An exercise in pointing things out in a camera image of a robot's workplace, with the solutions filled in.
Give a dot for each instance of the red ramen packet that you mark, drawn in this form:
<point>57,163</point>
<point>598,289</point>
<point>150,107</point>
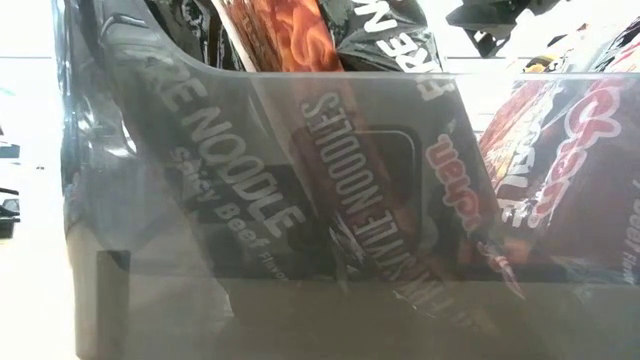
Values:
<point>575,175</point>

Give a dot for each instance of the black flame print noodle packet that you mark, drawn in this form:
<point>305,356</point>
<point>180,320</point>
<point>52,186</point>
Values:
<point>300,40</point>

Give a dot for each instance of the black spicy beef noodle packet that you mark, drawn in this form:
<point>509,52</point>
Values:
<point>230,150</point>

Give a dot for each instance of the clear plastic storage bin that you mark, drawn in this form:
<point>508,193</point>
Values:
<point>150,310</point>

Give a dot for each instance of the dark room equipment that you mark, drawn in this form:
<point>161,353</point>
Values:
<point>9,215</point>

